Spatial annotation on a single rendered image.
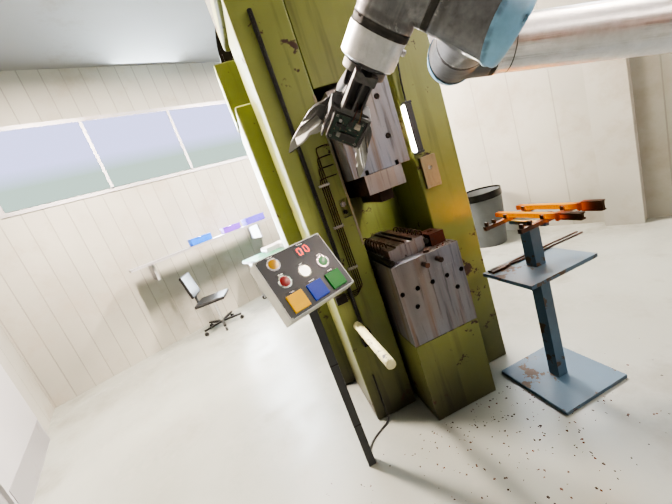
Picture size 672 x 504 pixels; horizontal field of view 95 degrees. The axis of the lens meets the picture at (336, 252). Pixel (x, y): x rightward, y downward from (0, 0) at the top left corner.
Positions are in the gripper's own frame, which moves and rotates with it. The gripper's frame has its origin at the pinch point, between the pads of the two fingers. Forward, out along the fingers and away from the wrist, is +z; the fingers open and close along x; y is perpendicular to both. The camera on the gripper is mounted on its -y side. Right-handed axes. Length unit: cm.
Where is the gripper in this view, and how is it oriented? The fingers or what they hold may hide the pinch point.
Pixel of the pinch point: (325, 163)
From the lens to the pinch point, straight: 66.2
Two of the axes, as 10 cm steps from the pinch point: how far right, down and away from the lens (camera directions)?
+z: -3.5, 6.5, 6.7
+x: 9.3, 2.6, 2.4
